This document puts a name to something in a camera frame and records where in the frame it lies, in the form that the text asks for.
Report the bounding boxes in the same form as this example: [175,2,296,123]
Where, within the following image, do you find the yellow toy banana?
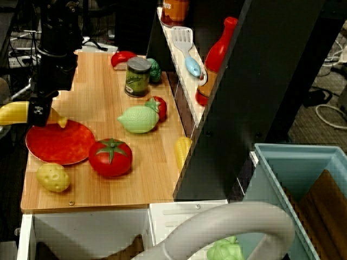
[0,101,68,128]

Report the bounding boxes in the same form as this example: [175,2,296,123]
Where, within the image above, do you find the grey spatula blue handle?
[170,25,202,77]

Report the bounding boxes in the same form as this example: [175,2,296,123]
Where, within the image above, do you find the white power strip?
[7,55,40,68]

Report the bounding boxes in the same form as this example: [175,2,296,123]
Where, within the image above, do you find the light blue plastic bin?
[242,143,347,260]

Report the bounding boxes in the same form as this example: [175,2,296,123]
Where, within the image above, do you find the red toy ketchup bottle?
[195,16,239,107]

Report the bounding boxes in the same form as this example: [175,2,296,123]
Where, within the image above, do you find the red toy tomato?
[88,138,133,179]

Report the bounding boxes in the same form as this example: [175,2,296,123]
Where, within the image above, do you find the white toy kitchen cabinet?
[16,199,245,260]

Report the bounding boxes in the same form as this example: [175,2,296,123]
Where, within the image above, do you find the light green toy vegetable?
[206,236,244,260]

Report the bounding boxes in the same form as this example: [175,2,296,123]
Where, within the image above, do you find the white looped floor cable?
[315,104,347,128]

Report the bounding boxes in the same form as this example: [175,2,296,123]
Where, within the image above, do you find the red round plate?
[25,119,97,166]

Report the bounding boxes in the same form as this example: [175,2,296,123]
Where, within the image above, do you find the silver metal clamp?
[12,77,37,100]

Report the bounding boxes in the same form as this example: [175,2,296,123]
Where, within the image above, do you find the white plug with cable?
[325,35,347,68]

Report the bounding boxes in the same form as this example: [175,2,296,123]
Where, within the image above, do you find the green toy broccoli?
[147,57,163,83]

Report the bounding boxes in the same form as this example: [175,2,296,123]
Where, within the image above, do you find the grey blurred round object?
[0,77,11,105]

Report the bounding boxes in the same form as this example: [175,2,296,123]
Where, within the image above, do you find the red toy chili slice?
[111,51,138,70]

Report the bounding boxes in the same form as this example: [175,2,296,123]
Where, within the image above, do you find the white toy kitchen shelf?
[156,6,209,139]

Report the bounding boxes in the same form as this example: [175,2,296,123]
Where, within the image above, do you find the grey curved handle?
[130,201,296,260]

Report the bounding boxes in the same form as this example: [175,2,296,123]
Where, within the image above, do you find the green labelled toy can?
[124,56,152,98]

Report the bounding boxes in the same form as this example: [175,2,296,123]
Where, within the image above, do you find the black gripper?
[28,48,78,127]

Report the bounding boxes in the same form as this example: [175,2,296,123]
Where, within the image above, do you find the green toy lemon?
[117,106,160,134]

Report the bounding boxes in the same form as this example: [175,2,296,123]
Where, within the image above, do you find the orange toy can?
[160,0,190,28]

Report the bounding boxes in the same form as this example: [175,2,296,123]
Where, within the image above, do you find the yellow toy potato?
[36,163,71,193]

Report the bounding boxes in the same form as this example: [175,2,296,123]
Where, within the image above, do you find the yellow toy corn cob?
[173,136,193,173]

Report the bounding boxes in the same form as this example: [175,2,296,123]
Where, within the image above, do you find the brown board in bin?
[281,169,347,260]

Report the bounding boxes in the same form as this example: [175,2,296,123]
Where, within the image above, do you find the black frame structure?
[146,0,347,202]

